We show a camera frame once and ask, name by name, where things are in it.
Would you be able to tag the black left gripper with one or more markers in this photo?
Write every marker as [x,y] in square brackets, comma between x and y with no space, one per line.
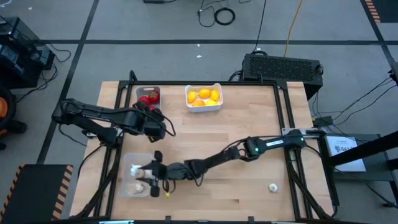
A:
[154,129]

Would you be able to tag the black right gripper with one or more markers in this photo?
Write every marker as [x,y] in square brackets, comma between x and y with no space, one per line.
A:
[172,171]

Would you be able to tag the white garlic bulb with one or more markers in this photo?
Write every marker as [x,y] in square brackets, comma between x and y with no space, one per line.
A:
[135,170]
[272,187]
[137,187]

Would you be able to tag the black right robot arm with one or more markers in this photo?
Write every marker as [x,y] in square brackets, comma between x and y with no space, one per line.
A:
[217,158]

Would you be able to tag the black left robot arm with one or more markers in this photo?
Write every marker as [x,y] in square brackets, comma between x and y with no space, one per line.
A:
[99,112]

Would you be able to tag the clear plastic basket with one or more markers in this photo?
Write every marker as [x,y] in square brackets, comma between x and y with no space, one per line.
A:
[127,161]

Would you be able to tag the grey plastic basket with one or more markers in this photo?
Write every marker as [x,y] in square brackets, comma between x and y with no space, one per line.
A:
[141,91]

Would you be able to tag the white plastic basket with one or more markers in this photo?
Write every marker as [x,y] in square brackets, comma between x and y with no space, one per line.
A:
[202,109]

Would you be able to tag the black hazard striped floor mat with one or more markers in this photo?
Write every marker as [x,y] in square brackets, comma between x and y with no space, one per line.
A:
[385,9]
[34,193]

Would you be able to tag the black perforated computer case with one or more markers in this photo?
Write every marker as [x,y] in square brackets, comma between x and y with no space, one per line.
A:
[281,73]

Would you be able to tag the black equipment cart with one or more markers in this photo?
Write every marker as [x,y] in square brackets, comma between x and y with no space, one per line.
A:
[21,59]

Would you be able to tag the orange black round object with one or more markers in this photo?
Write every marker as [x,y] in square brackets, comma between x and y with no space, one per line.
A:
[3,107]

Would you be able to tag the white printed paper sheet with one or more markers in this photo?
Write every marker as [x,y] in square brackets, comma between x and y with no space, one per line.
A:
[346,152]

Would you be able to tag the black diagonal support beam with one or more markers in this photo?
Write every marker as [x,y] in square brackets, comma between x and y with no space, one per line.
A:
[367,147]

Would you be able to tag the black side table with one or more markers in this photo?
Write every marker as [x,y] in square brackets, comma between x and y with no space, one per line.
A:
[377,172]

